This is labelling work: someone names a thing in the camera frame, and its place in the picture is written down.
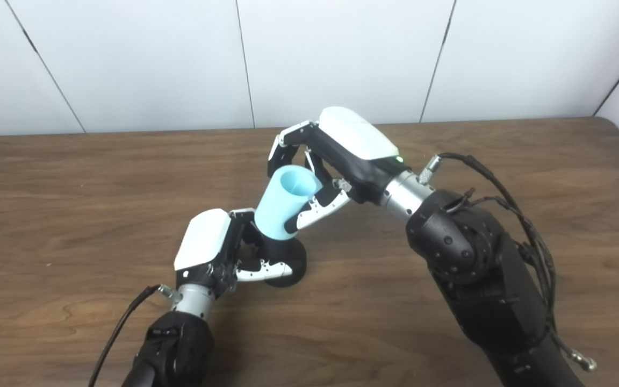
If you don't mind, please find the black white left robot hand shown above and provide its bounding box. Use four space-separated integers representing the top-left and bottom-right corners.
173 207 294 299

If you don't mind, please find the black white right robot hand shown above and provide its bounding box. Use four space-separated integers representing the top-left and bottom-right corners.
268 106 412 234

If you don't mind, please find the light blue cylinder cup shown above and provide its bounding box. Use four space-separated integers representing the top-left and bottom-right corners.
254 165 323 241

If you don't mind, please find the black funnel-shaped nozzle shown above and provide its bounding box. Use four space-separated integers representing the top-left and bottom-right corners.
245 226 308 288

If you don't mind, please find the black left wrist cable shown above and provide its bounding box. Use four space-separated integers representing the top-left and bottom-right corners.
88 284 181 387

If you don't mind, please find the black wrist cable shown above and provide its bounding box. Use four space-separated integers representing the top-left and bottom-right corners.
88 284 181 387
418 153 598 372

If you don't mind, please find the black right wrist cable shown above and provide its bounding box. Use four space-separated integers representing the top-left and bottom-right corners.
418 153 598 372

